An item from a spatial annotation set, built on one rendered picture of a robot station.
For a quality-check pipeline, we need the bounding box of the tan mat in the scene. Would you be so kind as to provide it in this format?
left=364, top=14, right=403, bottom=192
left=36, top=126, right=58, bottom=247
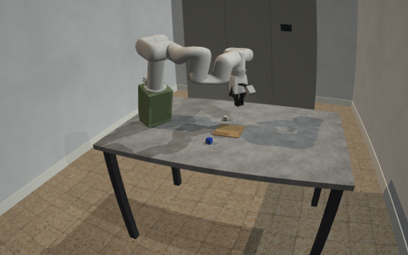
left=212, top=123, right=246, bottom=138

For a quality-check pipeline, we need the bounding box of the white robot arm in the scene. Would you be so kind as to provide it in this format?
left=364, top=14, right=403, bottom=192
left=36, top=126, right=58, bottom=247
left=135, top=35, right=254, bottom=93

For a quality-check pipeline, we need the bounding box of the blue die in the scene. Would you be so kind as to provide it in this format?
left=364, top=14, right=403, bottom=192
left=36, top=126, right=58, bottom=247
left=205, top=137, right=213, bottom=145

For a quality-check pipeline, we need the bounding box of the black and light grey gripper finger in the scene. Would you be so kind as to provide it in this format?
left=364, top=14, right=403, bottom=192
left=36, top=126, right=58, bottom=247
left=229, top=88, right=239, bottom=107
left=239, top=92, right=246, bottom=105

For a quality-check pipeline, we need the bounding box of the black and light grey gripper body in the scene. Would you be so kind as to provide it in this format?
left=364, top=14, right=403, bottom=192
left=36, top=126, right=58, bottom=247
left=229, top=74, right=248, bottom=94

